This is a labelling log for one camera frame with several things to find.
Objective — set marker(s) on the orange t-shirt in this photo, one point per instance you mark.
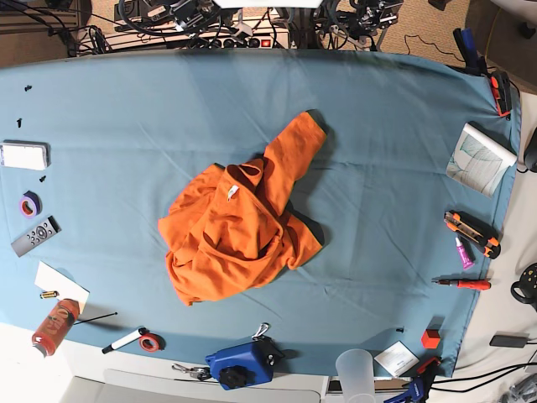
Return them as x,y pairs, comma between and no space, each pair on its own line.
232,228

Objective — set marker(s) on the blue table cloth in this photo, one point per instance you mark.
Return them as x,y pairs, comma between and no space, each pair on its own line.
127,133

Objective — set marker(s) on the silver carabiner clip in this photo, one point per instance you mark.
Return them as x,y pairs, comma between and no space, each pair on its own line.
262,329

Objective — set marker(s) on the blue plastic device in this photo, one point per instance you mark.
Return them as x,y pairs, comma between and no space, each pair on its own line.
245,365

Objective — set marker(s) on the white power strip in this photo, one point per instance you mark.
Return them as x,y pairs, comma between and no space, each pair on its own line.
261,39

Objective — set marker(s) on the red tape roll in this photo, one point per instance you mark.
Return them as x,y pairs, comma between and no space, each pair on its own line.
151,342

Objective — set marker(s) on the silver key clip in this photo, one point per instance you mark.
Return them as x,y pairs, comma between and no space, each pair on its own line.
198,373

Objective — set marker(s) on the translucent plastic cup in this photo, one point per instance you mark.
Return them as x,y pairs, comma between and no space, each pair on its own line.
355,372

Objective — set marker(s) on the white marker pen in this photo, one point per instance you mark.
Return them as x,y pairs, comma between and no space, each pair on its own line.
125,340

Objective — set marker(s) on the thin black rod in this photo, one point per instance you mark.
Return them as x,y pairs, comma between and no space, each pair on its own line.
96,318

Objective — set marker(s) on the small white card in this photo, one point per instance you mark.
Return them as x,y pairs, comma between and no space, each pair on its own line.
396,359

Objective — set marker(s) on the red screwdriver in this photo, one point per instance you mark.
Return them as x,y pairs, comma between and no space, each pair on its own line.
465,283

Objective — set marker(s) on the purple glue tube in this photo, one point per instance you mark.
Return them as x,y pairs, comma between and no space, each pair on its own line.
466,260

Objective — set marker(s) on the orange black utility knife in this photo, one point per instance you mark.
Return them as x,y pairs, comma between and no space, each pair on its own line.
480,234

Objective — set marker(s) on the red cube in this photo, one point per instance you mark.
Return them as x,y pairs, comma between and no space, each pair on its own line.
430,339

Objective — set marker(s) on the white notebook with leaf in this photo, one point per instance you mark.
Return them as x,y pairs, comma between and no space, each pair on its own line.
478,161

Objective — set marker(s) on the grey remote control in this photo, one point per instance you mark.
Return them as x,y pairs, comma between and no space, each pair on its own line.
35,236

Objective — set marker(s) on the white paper sheet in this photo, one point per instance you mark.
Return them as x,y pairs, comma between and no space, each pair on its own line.
49,279

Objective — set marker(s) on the purple tape roll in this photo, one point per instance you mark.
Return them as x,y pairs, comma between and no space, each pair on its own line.
30,204

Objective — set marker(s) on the small gold battery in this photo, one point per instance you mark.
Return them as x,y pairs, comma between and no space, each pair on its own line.
48,294

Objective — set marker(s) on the blue clamp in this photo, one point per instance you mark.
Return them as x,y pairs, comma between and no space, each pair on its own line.
419,387

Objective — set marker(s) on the red drink can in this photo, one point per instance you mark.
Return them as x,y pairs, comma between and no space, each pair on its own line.
53,329

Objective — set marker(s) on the white box with lid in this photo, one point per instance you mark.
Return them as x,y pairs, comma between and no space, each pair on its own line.
29,156

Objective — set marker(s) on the red black clamp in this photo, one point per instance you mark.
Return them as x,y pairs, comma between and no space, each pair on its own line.
501,89

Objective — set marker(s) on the black computer mouse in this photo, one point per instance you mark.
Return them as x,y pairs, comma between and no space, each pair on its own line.
530,153

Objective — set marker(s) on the black power adapter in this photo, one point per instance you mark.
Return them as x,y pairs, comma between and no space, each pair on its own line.
508,340

